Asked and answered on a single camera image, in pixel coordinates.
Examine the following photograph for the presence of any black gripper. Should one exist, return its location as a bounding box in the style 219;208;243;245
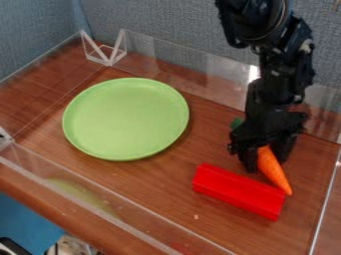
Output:
228;79;308;173

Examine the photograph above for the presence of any orange toy carrot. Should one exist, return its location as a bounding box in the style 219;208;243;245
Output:
231;118;295;197

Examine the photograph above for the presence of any red rectangular block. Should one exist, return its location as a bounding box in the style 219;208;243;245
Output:
192;163;285;221

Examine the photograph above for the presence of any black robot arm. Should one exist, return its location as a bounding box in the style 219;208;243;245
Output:
215;0;316;172

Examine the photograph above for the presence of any green round plate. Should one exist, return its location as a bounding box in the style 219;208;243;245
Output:
64;78;189;160

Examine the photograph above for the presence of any clear acrylic corner bracket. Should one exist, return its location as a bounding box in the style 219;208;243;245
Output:
81;29;128;67

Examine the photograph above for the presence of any clear acrylic enclosure wall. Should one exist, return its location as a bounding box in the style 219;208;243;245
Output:
0;31;341;255

